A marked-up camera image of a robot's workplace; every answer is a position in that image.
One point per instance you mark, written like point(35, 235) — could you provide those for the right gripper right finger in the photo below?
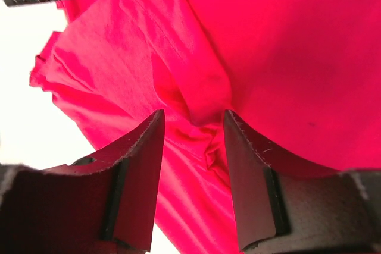
point(285, 204)

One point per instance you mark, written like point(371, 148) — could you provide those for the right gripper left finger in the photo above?
point(103, 203)

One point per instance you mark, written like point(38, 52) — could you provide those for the red t shirt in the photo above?
point(304, 73)

